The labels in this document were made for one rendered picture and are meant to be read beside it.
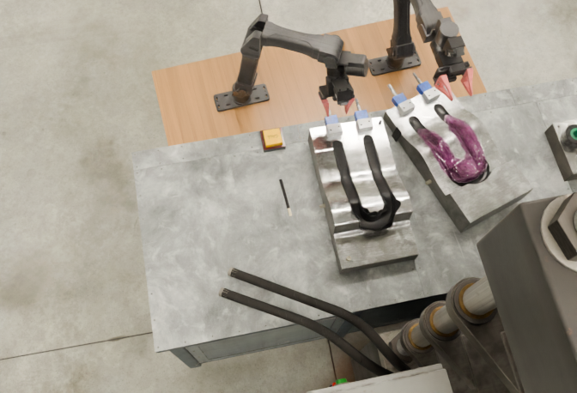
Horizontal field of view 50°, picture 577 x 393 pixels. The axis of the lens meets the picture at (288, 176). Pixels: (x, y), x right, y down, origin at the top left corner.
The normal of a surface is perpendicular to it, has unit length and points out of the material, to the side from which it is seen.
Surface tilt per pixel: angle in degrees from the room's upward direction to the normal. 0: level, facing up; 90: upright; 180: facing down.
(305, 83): 0
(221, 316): 0
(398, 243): 0
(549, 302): 90
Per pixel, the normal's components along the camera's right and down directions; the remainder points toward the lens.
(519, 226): -0.98, 0.18
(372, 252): 0.03, -0.39
